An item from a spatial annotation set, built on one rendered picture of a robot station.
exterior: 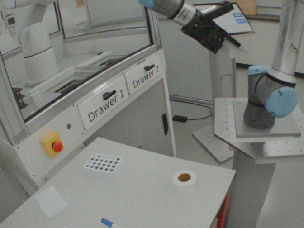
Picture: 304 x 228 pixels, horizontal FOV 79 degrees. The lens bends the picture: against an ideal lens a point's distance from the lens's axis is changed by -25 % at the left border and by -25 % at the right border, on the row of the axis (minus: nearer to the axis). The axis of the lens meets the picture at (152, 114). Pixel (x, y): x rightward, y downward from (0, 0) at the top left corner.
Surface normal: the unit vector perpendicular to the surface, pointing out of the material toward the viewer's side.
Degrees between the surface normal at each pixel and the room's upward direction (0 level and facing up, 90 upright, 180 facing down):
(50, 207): 0
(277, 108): 95
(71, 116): 90
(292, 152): 0
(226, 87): 90
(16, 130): 90
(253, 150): 0
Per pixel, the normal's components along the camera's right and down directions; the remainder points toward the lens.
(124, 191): -0.15, -0.86
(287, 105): -0.03, 0.57
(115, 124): 0.84, 0.15
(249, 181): -0.24, 0.51
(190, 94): -0.55, 0.48
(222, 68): 0.36, 0.41
